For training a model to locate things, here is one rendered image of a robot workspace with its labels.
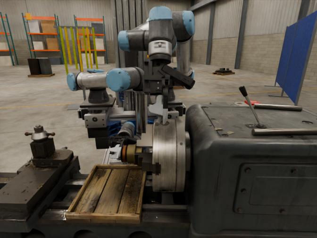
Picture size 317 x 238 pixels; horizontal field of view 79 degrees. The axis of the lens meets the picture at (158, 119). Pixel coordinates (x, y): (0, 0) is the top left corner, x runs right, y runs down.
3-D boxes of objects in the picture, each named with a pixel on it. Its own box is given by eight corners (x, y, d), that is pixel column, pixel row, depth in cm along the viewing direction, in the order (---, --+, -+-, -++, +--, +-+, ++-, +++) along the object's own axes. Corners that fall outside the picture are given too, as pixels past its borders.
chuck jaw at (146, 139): (161, 148, 89) (161, 124, 94) (161, 146, 85) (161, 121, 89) (137, 148, 90) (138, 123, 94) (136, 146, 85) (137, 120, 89)
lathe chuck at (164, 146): (171, 161, 107) (173, 108, 93) (174, 209, 78) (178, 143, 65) (155, 160, 107) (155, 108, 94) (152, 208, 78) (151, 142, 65)
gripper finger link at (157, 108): (149, 124, 62) (149, 95, 62) (167, 124, 62) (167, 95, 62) (148, 124, 59) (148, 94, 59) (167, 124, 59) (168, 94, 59)
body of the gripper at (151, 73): (145, 97, 66) (145, 61, 66) (170, 97, 66) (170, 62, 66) (142, 94, 58) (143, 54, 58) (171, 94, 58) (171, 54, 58)
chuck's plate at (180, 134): (178, 161, 107) (180, 108, 93) (183, 209, 78) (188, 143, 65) (172, 161, 107) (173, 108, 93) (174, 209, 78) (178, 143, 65)
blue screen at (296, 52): (264, 86, 840) (275, 26, 760) (285, 87, 810) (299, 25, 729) (274, 113, 487) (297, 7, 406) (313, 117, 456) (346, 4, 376)
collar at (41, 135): (53, 133, 97) (51, 128, 96) (43, 140, 90) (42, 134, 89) (37, 133, 98) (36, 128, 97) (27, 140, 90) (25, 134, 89)
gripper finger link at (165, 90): (162, 109, 62) (162, 82, 62) (167, 109, 62) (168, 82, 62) (162, 108, 57) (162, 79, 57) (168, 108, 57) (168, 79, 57)
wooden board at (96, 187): (147, 170, 111) (147, 164, 109) (139, 224, 77) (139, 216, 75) (95, 169, 111) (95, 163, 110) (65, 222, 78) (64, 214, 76)
